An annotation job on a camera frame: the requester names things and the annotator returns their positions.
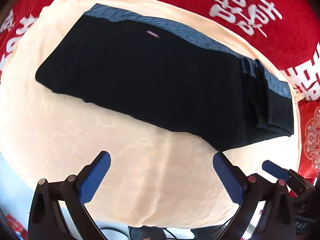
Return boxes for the black pants blue waistband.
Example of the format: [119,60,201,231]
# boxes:
[35,4,294,151]

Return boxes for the red embroidered pillow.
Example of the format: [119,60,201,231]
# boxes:
[288,98,319,189]

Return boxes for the cream towel cushion cover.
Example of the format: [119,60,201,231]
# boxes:
[0,0,304,229]

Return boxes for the red sofa cover white characters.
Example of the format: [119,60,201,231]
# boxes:
[1,0,319,101]

